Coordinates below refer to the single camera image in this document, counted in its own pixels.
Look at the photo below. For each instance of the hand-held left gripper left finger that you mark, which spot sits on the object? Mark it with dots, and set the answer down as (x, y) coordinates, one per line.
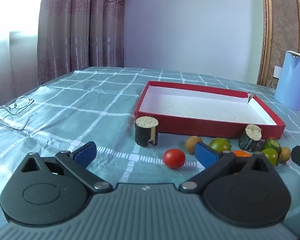
(85, 153)

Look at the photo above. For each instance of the white wall socket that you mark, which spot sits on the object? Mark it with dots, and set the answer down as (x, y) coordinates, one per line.
(277, 71)

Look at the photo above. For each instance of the metal frame eyeglasses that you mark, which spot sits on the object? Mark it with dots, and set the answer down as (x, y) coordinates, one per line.
(22, 102)

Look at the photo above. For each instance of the brown longan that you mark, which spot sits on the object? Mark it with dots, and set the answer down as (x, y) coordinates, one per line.
(285, 155)
(191, 143)

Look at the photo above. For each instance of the dark cucumber chunk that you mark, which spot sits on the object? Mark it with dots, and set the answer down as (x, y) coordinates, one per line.
(248, 140)
(143, 135)

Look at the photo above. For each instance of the small green tomato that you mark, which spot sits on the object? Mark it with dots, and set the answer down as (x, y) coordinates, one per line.
(270, 155)

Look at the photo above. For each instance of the large green tomato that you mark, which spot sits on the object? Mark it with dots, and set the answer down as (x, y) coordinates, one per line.
(220, 144)

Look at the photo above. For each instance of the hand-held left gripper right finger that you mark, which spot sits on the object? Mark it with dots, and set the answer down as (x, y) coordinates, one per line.
(205, 155)

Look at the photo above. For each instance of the orange tangerine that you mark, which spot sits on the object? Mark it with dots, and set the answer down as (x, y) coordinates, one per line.
(241, 153)

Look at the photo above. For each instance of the pink patterned curtain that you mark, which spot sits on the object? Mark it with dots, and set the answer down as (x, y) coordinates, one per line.
(80, 25)

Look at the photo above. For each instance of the red tomato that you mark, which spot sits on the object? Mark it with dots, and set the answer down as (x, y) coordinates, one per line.
(174, 158)

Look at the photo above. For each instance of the gold framed wall panel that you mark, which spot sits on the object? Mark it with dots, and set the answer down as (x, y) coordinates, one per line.
(282, 17)

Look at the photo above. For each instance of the white sheer curtain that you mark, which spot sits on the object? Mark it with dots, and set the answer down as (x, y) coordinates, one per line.
(12, 55)

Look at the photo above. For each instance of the green cucumber piece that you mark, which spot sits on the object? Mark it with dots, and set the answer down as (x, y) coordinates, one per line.
(272, 143)

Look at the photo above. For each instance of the red cardboard box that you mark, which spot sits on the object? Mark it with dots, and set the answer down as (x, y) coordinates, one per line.
(210, 127)

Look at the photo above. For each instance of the blue electric kettle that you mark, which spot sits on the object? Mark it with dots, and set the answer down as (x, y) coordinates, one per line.
(291, 85)

